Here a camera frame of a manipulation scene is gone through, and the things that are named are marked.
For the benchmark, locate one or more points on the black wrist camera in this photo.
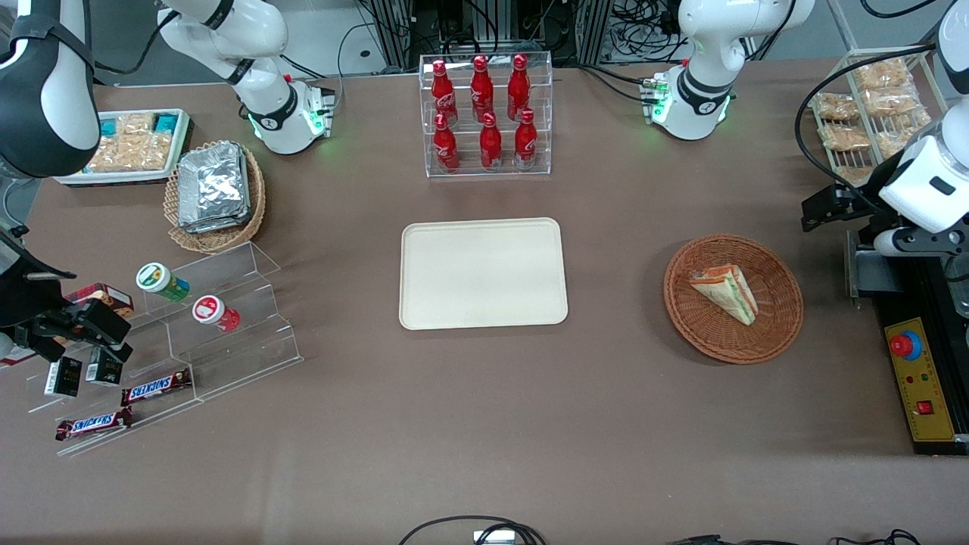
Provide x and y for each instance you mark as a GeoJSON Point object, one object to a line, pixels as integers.
{"type": "Point", "coordinates": [102, 322]}
{"type": "Point", "coordinates": [829, 208]}

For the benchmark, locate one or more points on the clear acrylic bottle rack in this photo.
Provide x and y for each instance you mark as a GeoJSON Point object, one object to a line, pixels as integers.
{"type": "Point", "coordinates": [545, 113]}

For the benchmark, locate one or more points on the red emergency stop button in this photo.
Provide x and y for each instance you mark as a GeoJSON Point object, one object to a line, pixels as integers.
{"type": "Point", "coordinates": [904, 345]}

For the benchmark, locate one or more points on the silver foil pack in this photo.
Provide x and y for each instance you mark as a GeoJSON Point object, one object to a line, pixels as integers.
{"type": "Point", "coordinates": [212, 182]}
{"type": "Point", "coordinates": [223, 224]}

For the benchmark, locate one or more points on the small black box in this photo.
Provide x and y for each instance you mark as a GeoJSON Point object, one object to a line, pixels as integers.
{"type": "Point", "coordinates": [104, 371]}
{"type": "Point", "coordinates": [63, 377]}

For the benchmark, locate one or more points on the brown round wicker basket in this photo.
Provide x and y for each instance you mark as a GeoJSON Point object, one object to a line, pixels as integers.
{"type": "Point", "coordinates": [711, 333]}

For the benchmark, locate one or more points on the grey metal block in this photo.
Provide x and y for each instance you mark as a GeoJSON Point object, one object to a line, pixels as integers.
{"type": "Point", "coordinates": [867, 272]}

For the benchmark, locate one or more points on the beige cracker pack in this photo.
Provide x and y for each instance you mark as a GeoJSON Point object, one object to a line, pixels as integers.
{"type": "Point", "coordinates": [136, 125]}
{"type": "Point", "coordinates": [129, 154]}

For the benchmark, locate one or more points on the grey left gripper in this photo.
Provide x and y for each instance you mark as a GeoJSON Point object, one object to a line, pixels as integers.
{"type": "Point", "coordinates": [858, 201]}

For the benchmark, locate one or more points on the white rectangular snack tray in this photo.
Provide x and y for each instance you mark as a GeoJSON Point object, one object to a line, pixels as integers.
{"type": "Point", "coordinates": [113, 177]}

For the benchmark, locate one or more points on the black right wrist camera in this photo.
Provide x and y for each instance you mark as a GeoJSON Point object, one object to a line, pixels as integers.
{"type": "Point", "coordinates": [102, 322]}

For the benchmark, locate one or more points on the clear acrylic stepped shelf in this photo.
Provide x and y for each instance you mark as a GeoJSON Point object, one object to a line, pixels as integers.
{"type": "Point", "coordinates": [242, 333]}

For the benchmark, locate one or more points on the brown Snickers bar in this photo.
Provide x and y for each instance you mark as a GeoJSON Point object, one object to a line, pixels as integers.
{"type": "Point", "coordinates": [92, 425]}
{"type": "Point", "coordinates": [155, 387]}

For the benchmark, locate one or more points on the clear metal container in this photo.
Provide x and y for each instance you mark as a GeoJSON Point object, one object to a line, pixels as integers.
{"type": "Point", "coordinates": [958, 291]}

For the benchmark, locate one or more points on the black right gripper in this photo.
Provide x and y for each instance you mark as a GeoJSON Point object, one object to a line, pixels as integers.
{"type": "Point", "coordinates": [23, 291]}

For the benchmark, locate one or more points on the red cola bottle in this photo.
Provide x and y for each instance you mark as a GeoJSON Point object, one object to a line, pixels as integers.
{"type": "Point", "coordinates": [525, 142]}
{"type": "Point", "coordinates": [445, 147]}
{"type": "Point", "coordinates": [490, 145]}
{"type": "Point", "coordinates": [481, 91]}
{"type": "Point", "coordinates": [443, 94]}
{"type": "Point", "coordinates": [518, 87]}

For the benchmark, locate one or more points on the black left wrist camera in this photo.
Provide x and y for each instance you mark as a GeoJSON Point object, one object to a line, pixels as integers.
{"type": "Point", "coordinates": [829, 208]}

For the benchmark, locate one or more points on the red snack can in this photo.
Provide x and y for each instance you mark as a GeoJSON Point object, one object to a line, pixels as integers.
{"type": "Point", "coordinates": [213, 312]}

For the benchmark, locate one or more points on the teal snack pack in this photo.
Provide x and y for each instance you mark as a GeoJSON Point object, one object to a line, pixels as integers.
{"type": "Point", "coordinates": [110, 126]}
{"type": "Point", "coordinates": [165, 122]}

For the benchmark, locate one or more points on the black control box yellow panel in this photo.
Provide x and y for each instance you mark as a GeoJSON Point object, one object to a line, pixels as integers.
{"type": "Point", "coordinates": [927, 378]}

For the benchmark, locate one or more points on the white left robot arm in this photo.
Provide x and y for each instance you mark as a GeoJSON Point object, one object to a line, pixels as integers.
{"type": "Point", "coordinates": [704, 98]}

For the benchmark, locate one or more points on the light oval wicker basket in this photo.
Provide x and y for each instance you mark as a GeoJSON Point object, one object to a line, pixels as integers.
{"type": "Point", "coordinates": [219, 241]}

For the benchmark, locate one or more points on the beige plastic tray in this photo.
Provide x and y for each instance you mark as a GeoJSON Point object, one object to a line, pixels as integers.
{"type": "Point", "coordinates": [469, 280]}

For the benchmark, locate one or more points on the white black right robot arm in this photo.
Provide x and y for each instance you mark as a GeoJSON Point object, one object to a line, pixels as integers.
{"type": "Point", "coordinates": [265, 113]}

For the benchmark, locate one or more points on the red brown chocolate box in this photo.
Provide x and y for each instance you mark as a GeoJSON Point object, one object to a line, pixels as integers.
{"type": "Point", "coordinates": [106, 295]}

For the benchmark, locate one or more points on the triangle sandwich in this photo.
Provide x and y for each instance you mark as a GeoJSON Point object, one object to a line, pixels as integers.
{"type": "Point", "coordinates": [727, 291]}

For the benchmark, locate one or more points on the clear bag of crackers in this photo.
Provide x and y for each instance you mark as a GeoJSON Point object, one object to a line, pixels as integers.
{"type": "Point", "coordinates": [897, 136]}
{"type": "Point", "coordinates": [836, 107]}
{"type": "Point", "coordinates": [882, 74]}
{"type": "Point", "coordinates": [893, 103]}
{"type": "Point", "coordinates": [844, 138]}
{"type": "Point", "coordinates": [855, 175]}

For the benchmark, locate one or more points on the aluminium frame post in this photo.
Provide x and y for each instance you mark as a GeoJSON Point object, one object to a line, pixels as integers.
{"type": "Point", "coordinates": [594, 30]}
{"type": "Point", "coordinates": [394, 34]}

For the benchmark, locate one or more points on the green yellow snack can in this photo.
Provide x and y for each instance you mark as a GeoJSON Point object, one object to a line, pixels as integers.
{"type": "Point", "coordinates": [160, 281]}

